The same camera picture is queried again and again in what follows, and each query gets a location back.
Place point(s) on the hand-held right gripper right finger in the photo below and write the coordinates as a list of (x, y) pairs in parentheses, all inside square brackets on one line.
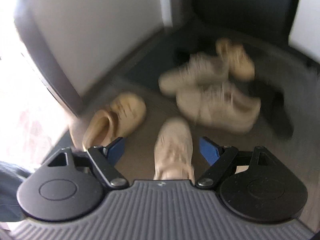
[(208, 150)]

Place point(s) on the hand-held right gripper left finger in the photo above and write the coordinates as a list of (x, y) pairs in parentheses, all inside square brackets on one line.
[(116, 151)]

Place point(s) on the white mesh sneaker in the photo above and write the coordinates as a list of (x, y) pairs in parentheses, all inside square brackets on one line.
[(173, 145)]

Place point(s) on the white perforated leather sneaker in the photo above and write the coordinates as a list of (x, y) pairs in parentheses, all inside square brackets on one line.
[(192, 77), (220, 107)]

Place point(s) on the black slide sandal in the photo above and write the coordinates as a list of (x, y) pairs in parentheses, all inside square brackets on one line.
[(272, 100)]

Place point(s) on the grey door mat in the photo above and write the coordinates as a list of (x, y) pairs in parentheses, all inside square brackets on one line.
[(147, 75)]

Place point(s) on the person's leg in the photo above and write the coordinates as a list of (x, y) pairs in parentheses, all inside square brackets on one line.
[(10, 192)]

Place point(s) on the black entrance door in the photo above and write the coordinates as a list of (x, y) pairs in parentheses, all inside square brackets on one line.
[(237, 10)]

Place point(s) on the white cabinet door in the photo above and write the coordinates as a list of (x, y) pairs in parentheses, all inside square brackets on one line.
[(307, 17)]

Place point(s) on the grey door frame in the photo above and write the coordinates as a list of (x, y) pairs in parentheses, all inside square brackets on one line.
[(180, 0)]

